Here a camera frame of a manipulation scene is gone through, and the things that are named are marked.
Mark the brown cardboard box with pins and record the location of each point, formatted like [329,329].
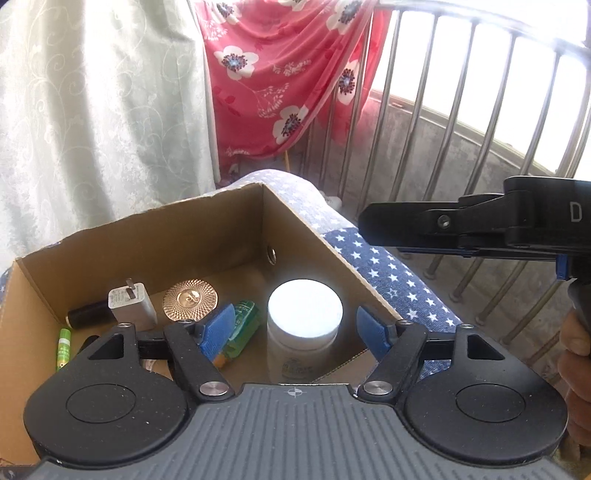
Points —
[207,240]

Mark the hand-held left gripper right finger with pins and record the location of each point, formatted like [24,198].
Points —
[374,332]

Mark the person's right hand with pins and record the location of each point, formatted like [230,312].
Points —
[577,378]

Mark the dark jar with gold lid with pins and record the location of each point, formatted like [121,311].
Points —
[189,297]

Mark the white pill bottle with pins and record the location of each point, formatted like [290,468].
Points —
[304,314]

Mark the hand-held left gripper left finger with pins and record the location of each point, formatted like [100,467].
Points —
[216,330]

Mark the green lip balm tube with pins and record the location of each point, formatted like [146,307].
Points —
[64,348]

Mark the green dropper bottle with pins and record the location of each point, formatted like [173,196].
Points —
[244,323]

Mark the small black device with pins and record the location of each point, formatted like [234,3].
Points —
[90,341]

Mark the white charger plug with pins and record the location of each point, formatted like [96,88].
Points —
[131,307]

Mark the black lipstick tube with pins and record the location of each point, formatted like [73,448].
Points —
[87,314]

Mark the metal railing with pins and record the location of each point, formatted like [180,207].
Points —
[465,281]

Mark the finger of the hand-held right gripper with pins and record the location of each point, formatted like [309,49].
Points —
[438,252]
[406,226]

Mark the blue white star blanket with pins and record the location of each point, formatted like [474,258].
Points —
[392,277]

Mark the white patterned curtain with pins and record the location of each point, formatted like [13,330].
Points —
[92,115]

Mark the red floral cloth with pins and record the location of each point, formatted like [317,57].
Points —
[277,92]

